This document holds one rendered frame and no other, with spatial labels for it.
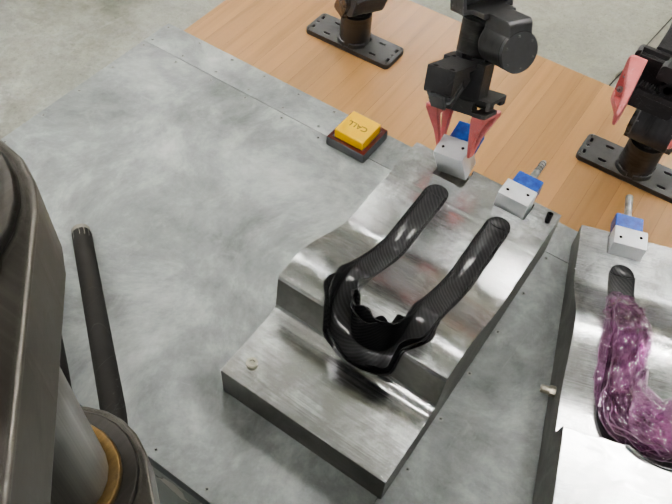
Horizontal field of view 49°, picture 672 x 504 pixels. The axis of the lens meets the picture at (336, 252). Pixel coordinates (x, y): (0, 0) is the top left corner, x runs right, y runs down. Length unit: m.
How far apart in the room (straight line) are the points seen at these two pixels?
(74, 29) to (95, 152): 1.70
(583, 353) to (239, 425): 0.47
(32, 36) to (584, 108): 2.12
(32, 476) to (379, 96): 1.26
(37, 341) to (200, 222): 0.97
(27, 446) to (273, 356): 0.78
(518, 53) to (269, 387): 0.55
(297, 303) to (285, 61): 0.65
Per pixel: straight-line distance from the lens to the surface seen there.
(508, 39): 1.02
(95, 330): 1.02
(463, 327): 0.97
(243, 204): 1.24
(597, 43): 3.14
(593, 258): 1.19
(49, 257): 0.28
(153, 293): 1.14
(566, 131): 1.46
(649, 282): 1.20
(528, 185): 1.18
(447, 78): 1.02
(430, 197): 1.15
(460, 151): 1.15
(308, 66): 1.50
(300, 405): 0.97
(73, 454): 0.42
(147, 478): 0.49
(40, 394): 0.26
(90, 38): 2.97
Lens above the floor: 1.73
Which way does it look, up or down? 53 degrees down
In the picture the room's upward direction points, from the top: 5 degrees clockwise
